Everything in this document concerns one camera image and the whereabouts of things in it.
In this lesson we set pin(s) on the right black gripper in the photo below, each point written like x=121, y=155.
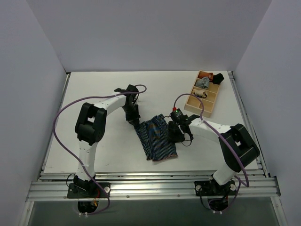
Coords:
x=175, y=135

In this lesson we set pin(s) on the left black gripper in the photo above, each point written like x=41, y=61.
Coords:
x=133, y=119

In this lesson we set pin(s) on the navy striped underwear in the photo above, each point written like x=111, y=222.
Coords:
x=153, y=135

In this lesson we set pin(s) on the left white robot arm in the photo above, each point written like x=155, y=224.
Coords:
x=90, y=129

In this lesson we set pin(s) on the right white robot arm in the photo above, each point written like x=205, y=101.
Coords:
x=238, y=147

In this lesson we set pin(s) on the beige rolled garment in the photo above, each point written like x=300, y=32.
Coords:
x=199, y=93

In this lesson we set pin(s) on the grey rolled garment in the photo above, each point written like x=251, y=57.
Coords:
x=202, y=83

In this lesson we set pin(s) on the orange rolled garment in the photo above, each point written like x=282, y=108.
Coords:
x=210, y=76

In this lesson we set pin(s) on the black rolled garment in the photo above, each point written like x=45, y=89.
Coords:
x=217, y=79

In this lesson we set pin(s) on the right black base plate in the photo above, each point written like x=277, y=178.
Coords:
x=212, y=188

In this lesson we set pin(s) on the aluminium rail frame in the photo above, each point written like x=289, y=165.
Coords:
x=152, y=186

